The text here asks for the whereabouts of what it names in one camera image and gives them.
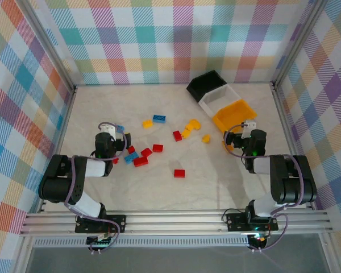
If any aluminium side rail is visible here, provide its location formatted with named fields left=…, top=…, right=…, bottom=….
left=271, top=82, right=316, bottom=210
left=36, top=86, right=78, bottom=214

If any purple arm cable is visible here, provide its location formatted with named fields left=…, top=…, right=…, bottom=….
left=63, top=155, right=122, bottom=255
left=248, top=213, right=289, bottom=254

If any small circuit board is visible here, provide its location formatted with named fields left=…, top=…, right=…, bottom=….
left=247, top=233, right=267, bottom=249
left=86, top=234, right=114, bottom=247

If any wide aluminium mounting rail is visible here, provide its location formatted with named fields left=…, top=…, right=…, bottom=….
left=19, top=209, right=334, bottom=237

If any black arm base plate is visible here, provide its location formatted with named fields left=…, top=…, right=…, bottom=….
left=225, top=212, right=279, bottom=233
left=74, top=214, right=127, bottom=235

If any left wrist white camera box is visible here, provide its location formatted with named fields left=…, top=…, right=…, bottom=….
left=101, top=124, right=117, bottom=140

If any grey slotted cable duct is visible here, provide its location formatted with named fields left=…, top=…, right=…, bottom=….
left=33, top=237, right=252, bottom=249

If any aluminium frame post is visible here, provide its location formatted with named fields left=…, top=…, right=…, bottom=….
left=16, top=0, right=78, bottom=93
left=271, top=0, right=335, bottom=88

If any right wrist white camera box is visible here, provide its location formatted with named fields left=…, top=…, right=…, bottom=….
left=242, top=119, right=257, bottom=139

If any yellow plastic bin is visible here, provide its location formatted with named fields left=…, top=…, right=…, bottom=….
left=212, top=98, right=257, bottom=134

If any black plastic bin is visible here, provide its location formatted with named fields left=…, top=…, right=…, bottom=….
left=186, top=70, right=227, bottom=104

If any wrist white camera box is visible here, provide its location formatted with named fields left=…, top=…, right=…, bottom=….
left=242, top=119, right=257, bottom=139
left=101, top=124, right=117, bottom=140

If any purple wrist cable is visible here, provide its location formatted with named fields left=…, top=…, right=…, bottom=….
left=98, top=122, right=129, bottom=160
left=223, top=123, right=305, bottom=218

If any white plastic bin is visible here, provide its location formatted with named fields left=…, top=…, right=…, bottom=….
left=198, top=84, right=242, bottom=117

